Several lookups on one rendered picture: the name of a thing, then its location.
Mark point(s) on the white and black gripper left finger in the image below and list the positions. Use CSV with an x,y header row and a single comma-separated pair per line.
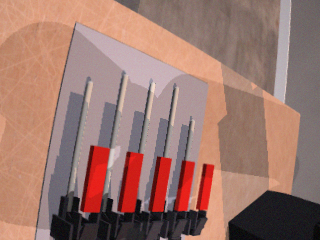
x,y
134,234

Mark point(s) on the white vertical cable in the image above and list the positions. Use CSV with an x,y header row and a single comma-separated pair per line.
x,y
189,142
171,122

